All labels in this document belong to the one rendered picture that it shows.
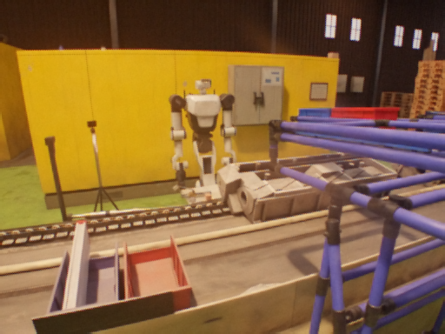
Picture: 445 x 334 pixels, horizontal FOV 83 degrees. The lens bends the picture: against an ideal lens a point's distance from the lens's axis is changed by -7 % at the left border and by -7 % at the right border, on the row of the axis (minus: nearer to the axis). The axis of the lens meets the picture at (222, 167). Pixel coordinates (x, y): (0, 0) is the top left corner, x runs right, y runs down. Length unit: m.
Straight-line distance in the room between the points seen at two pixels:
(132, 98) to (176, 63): 0.68
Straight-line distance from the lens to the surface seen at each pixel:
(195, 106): 2.17
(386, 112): 1.44
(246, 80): 3.52
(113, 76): 3.43
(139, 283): 1.13
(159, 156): 3.57
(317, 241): 1.39
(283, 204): 1.46
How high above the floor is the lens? 1.48
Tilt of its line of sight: 18 degrees down
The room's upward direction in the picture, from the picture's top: straight up
